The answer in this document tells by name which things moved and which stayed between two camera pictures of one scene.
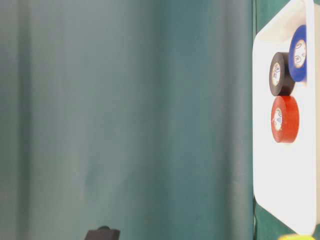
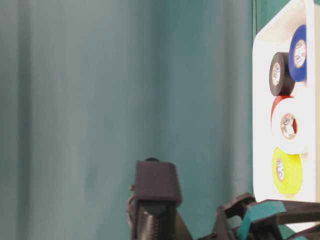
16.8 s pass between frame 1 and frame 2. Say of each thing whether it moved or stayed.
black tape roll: stayed
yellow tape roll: moved
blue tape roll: stayed
